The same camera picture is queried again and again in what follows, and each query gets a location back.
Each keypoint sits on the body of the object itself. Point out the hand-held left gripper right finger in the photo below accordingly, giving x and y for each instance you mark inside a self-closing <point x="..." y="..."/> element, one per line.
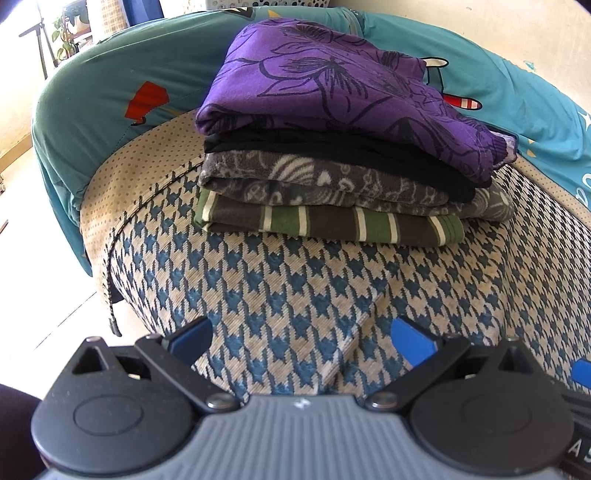
<point x="411" y="342"/>

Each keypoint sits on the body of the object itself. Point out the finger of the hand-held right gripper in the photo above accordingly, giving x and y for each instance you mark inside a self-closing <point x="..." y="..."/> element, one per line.
<point x="582" y="369"/>

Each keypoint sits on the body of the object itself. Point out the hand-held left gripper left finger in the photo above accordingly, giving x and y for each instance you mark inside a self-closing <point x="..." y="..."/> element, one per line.
<point x="191" y="341"/>

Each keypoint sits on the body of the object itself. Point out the purple floral sweater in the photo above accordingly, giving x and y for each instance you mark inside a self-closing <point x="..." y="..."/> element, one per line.
<point x="332" y="87"/>

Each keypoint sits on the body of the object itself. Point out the green striped folded garment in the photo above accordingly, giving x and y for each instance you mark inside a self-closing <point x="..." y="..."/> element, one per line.
<point x="323" y="226"/>

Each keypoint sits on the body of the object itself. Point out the grey floral cloth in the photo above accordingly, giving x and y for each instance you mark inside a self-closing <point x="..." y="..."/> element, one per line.
<point x="286" y="170"/>

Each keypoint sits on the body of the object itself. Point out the person's dark clothing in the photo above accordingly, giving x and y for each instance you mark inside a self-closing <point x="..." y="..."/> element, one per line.
<point x="16" y="434"/>

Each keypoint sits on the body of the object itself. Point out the dark cloth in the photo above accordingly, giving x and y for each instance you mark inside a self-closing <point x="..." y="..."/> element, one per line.
<point x="323" y="145"/>

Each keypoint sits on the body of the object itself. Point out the blue printed cover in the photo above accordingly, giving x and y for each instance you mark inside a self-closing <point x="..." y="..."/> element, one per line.
<point x="92" y="78"/>

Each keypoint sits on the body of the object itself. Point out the potted plant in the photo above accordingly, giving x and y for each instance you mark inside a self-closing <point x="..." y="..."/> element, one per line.
<point x="67" y="32"/>

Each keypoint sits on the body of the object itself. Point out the metal stand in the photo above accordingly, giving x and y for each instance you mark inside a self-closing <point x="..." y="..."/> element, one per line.
<point x="39" y="41"/>

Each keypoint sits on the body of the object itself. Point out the white plastic basket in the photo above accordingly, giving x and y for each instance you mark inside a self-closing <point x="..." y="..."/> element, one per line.
<point x="268" y="3"/>

